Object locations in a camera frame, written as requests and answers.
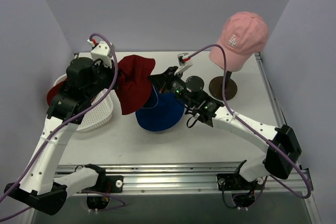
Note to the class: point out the white perforated basket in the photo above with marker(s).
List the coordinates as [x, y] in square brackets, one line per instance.
[98, 116]

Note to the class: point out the dark red knit hat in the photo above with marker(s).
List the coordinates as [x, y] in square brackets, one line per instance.
[134, 88]

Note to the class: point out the pink baseball cap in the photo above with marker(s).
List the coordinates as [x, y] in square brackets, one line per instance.
[243, 34]

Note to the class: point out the cream mannequin head stand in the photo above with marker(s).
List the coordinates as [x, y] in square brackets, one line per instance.
[218, 84]

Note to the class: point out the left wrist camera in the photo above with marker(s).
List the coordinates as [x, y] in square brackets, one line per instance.
[101, 51]

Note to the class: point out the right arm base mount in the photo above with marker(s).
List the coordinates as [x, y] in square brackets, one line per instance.
[235, 182]

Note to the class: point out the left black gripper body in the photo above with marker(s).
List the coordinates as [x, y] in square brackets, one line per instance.
[109, 73]

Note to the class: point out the blue bucket hat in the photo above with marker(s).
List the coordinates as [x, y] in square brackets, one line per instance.
[161, 112]

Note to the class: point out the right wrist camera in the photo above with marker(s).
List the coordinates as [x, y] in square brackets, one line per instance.
[184, 63]

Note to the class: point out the red cap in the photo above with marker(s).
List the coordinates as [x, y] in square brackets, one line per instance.
[53, 92]

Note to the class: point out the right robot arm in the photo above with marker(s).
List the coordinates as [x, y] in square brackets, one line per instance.
[279, 144]

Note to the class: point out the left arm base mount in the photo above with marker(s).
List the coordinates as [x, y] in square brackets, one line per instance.
[103, 186]

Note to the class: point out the aluminium mounting rail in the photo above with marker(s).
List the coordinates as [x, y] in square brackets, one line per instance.
[183, 178]

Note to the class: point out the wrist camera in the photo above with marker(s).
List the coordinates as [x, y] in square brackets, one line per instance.
[184, 63]
[101, 51]

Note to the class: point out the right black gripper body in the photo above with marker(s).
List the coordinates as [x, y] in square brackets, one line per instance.
[166, 81]

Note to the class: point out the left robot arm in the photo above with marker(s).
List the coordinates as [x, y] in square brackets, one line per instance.
[37, 187]

